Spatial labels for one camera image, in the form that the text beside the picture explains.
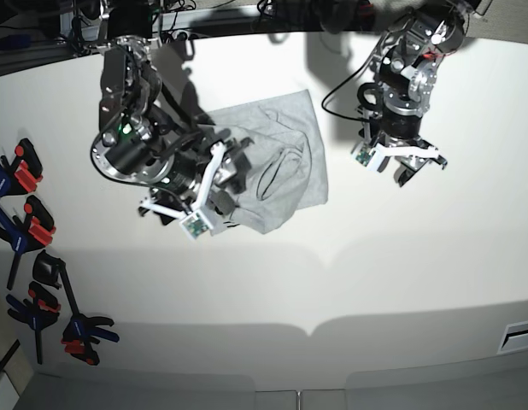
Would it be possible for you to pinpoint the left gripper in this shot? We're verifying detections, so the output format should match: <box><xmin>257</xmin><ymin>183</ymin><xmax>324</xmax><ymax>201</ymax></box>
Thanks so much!
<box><xmin>366</xmin><ymin>107</ymin><xmax>448</xmax><ymax>187</ymax></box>

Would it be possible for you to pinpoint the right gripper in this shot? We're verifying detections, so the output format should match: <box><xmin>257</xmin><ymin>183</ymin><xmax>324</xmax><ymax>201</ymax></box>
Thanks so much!
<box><xmin>150</xmin><ymin>137</ymin><xmax>254</xmax><ymax>222</ymax></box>

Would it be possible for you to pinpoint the grey T-shirt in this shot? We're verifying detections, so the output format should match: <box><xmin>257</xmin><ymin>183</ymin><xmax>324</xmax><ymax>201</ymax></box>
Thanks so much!
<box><xmin>199</xmin><ymin>90</ymin><xmax>328</xmax><ymax>234</ymax></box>

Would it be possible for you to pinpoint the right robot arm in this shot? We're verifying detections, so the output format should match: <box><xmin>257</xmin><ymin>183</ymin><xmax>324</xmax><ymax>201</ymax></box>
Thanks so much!
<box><xmin>90</xmin><ymin>35</ymin><xmax>249</xmax><ymax>225</ymax></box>

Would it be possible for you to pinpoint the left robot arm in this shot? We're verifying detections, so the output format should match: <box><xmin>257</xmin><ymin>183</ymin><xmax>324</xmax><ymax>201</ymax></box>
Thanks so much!
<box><xmin>348</xmin><ymin>1</ymin><xmax>476</xmax><ymax>186</ymax></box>

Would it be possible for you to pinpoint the blue clamp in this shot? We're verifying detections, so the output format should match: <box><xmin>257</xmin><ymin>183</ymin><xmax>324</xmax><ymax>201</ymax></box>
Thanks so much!
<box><xmin>0</xmin><ymin>195</ymin><xmax>56</xmax><ymax>290</ymax></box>
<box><xmin>0</xmin><ymin>138</ymin><xmax>43</xmax><ymax>200</ymax></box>
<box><xmin>6</xmin><ymin>281</ymin><xmax>62</xmax><ymax>365</ymax></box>

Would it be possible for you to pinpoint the white label plate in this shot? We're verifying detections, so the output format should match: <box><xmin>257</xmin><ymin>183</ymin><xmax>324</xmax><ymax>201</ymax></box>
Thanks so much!
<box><xmin>497</xmin><ymin>320</ymin><xmax>528</xmax><ymax>354</ymax></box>

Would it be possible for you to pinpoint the blue clamp top left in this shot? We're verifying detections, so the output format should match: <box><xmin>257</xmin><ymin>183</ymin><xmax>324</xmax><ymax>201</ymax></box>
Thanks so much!
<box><xmin>0</xmin><ymin>138</ymin><xmax>43</xmax><ymax>200</ymax></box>

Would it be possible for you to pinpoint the long black bar clamp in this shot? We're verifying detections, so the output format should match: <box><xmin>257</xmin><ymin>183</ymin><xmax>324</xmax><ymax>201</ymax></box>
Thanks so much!
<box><xmin>32</xmin><ymin>250</ymin><xmax>120</xmax><ymax>366</ymax></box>

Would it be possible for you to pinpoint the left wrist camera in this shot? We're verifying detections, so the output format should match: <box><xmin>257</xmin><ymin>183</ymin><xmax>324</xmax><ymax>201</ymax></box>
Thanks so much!
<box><xmin>351</xmin><ymin>142</ymin><xmax>385</xmax><ymax>173</ymax></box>

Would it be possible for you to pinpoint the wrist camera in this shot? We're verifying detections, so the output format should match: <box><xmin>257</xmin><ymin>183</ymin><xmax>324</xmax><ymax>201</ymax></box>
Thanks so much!
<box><xmin>179</xmin><ymin>209</ymin><xmax>214</xmax><ymax>240</ymax></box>
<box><xmin>351</xmin><ymin>142</ymin><xmax>385</xmax><ymax>173</ymax></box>

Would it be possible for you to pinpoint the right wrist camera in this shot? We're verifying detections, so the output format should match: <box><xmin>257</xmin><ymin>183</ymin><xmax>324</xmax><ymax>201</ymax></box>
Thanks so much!
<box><xmin>179</xmin><ymin>209</ymin><xmax>214</xmax><ymax>240</ymax></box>

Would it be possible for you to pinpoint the aluminium frame rail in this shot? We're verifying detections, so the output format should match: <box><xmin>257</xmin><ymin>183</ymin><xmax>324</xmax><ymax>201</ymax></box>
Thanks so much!
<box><xmin>0</xmin><ymin>16</ymin><xmax>107</xmax><ymax>79</ymax></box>

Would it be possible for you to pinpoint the blue box on rail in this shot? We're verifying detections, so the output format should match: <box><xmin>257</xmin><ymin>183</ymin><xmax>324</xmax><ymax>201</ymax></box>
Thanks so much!
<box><xmin>0</xmin><ymin>34</ymin><xmax>32</xmax><ymax>51</ymax></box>

